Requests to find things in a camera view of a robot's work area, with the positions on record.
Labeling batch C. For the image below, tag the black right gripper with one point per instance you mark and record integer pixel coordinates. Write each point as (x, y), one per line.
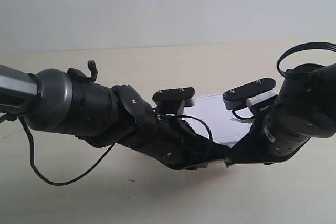
(256, 147)

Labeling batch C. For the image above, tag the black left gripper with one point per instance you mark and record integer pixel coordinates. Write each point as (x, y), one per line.
(171, 141)

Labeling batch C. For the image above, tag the white lidded plastic container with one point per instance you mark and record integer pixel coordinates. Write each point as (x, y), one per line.
(226, 130)

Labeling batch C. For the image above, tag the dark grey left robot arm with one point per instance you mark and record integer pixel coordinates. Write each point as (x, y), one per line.
(74, 104)

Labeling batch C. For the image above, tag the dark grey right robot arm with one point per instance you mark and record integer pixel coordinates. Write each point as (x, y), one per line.
(284, 122)

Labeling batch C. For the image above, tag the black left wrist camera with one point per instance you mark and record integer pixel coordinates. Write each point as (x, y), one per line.
(173, 101)

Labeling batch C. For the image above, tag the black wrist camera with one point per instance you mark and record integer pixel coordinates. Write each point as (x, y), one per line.
(173, 101)
(258, 93)

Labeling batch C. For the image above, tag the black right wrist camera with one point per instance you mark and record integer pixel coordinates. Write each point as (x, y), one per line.
(258, 93)

